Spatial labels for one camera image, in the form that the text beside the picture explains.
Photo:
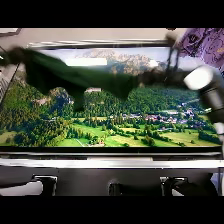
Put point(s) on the silver frame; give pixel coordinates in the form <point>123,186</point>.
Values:
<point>110,163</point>

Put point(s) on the purple printed garment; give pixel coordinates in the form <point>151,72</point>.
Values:
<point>207,43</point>

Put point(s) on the dark green garment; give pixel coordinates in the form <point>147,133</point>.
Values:
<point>66,75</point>

